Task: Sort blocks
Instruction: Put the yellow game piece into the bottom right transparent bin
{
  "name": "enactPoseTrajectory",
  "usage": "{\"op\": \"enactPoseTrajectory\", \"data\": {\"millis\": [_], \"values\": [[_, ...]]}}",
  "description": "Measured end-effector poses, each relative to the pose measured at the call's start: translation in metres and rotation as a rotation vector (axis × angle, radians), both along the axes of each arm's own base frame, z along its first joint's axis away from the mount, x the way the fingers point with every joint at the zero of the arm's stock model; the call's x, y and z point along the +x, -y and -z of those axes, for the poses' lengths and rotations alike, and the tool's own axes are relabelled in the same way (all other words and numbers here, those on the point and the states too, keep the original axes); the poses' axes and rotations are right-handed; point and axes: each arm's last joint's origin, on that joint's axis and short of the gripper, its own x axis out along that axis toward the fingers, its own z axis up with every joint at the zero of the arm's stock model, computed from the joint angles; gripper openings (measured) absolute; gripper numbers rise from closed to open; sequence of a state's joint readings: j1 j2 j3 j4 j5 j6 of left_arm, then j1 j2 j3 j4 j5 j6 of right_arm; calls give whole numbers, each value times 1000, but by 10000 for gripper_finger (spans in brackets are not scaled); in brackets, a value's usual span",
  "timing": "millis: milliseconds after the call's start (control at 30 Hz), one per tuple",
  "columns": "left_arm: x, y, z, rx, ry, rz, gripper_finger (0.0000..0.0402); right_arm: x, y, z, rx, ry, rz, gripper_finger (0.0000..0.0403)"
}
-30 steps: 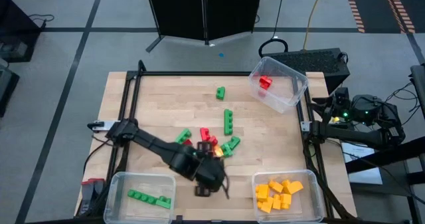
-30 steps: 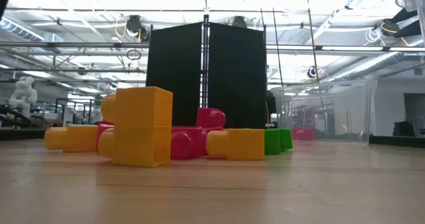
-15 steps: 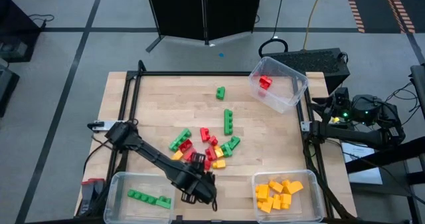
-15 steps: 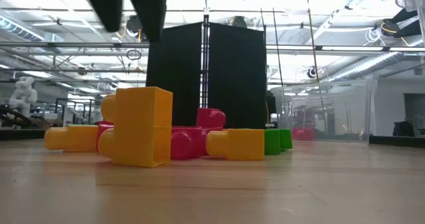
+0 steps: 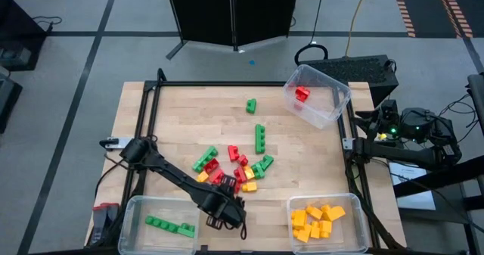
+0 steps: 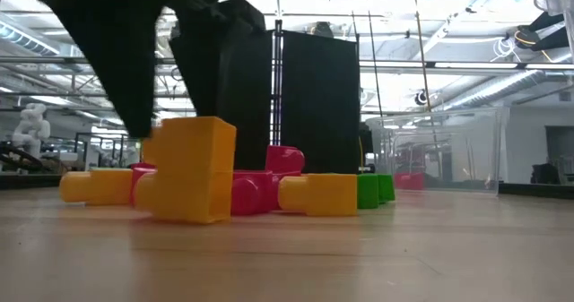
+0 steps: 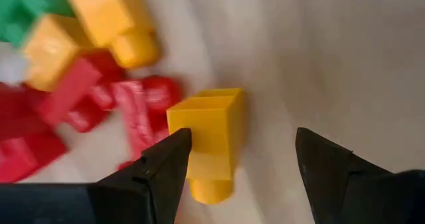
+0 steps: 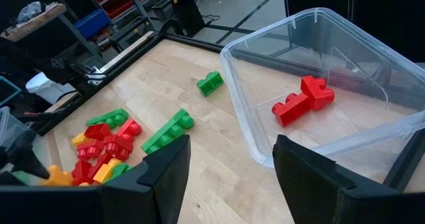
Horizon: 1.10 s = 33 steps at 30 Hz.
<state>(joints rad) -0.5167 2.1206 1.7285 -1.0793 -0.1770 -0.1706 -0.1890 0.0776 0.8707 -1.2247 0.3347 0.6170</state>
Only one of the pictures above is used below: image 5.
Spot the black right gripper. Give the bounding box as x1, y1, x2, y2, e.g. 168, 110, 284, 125
355, 110, 402, 139

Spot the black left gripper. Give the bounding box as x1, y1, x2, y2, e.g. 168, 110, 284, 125
198, 174, 247, 231

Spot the long green toy block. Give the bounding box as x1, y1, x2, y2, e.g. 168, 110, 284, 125
254, 123, 267, 154
144, 215, 179, 234
192, 145, 219, 174

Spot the yellow sloped toy block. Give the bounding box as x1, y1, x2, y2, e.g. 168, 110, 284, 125
321, 204, 346, 222

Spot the large yellow toy block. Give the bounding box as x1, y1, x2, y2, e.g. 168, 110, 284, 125
319, 219, 333, 239

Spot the black computer case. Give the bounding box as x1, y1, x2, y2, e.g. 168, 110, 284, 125
297, 54, 400, 108

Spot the clear plastic container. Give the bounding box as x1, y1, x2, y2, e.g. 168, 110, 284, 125
282, 64, 352, 130
286, 192, 371, 255
118, 194, 201, 255

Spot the black metal stand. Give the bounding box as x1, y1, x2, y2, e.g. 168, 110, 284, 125
392, 73, 484, 255

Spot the white paper sheet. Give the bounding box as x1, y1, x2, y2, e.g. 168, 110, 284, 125
388, 162, 436, 211

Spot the red and grey clamp tool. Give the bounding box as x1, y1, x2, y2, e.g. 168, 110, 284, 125
92, 202, 120, 244

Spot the black mat with orange stripes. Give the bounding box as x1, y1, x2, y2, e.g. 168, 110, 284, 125
391, 0, 484, 39

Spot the black folding screen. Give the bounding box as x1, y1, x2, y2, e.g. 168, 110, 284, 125
164, 0, 302, 61

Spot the dark equipment box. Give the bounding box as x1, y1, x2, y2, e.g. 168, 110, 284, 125
0, 73, 23, 135

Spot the black cabinet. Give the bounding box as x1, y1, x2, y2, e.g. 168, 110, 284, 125
0, 0, 48, 73

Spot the black cable loop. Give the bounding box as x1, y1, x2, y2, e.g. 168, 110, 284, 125
293, 42, 329, 66

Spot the black cable bundle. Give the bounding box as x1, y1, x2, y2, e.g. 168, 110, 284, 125
440, 92, 479, 152

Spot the yellow cable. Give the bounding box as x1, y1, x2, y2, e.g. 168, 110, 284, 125
344, 0, 371, 58

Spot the black hanging cable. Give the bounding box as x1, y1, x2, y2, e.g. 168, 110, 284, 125
309, 0, 326, 45

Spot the black floor cable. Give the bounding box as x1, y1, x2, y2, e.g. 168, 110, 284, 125
32, 15, 64, 33

